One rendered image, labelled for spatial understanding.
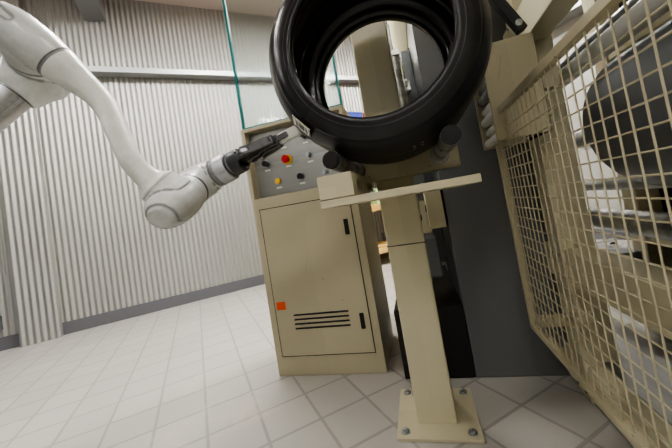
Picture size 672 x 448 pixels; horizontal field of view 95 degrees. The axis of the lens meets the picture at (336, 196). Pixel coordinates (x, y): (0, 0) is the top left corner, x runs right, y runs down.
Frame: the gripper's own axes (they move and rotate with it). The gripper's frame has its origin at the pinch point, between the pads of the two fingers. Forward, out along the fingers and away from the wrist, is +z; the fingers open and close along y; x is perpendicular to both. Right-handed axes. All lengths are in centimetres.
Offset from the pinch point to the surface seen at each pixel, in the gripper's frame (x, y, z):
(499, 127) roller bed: 22, 19, 56
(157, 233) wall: -48, 207, -252
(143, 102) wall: -197, 209, -211
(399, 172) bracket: 21.1, 23.8, 23.6
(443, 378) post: 90, 27, 9
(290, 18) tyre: -21.6, -12.1, 15.6
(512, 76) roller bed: 9, 19, 65
